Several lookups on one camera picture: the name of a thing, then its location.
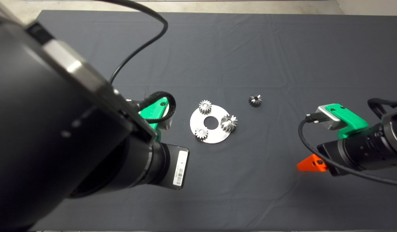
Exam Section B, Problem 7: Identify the green left wrist camera mount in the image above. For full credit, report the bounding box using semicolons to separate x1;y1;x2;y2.
139;97;173;142

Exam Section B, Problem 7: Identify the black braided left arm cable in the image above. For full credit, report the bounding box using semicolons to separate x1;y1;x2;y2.
134;92;177;122

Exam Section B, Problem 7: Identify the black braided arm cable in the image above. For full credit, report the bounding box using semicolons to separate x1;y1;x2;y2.
134;92;177;122
367;98;397;118

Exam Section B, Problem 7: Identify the thin black camera cable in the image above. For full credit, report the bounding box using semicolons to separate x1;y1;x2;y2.
298;113;397;188
98;0;169;85

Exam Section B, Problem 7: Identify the dark grey table cloth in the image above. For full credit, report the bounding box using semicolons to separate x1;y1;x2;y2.
28;10;397;231

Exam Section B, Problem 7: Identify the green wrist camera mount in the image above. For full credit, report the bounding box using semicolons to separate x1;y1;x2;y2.
315;103;369;140
139;97;173;142

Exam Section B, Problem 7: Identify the round metal plate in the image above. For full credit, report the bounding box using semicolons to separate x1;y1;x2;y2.
190;104;232;144

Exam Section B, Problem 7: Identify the thin black left camera cable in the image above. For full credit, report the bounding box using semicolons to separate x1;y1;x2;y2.
98;0;169;85

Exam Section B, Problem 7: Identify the thin black right camera cable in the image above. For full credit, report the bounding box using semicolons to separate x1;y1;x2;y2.
298;113;397;188

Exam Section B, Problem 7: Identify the green right wrist camera mount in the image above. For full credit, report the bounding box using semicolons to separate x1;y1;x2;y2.
315;103;369;140

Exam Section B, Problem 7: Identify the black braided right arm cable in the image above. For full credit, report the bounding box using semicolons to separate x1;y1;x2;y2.
367;98;397;118

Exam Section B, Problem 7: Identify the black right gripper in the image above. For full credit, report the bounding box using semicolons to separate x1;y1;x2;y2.
297;140;350;177

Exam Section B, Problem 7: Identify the small dark steel gear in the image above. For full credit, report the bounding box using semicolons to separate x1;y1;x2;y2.
248;94;263;108

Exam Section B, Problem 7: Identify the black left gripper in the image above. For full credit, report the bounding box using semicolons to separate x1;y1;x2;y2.
160;143;189;191

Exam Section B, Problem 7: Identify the larger steel gear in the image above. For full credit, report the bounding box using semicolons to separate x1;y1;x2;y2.
221;114;238;132

